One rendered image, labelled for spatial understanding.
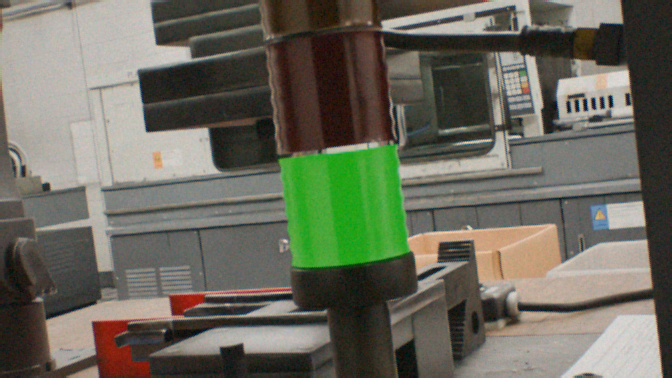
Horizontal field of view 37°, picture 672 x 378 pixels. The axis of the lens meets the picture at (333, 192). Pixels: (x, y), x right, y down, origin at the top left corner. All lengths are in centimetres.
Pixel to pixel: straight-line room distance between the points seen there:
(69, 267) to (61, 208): 45
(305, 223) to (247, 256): 578
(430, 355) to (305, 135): 37
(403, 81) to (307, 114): 35
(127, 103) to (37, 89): 336
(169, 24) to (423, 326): 24
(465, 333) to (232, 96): 36
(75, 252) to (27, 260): 704
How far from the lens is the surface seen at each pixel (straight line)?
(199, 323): 63
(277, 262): 597
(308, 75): 30
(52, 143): 975
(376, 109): 30
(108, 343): 89
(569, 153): 518
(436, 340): 67
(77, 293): 797
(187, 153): 628
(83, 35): 944
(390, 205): 30
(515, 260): 295
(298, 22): 30
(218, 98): 54
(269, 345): 54
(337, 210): 30
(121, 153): 661
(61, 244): 787
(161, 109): 56
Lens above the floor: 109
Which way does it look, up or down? 3 degrees down
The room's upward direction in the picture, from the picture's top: 7 degrees counter-clockwise
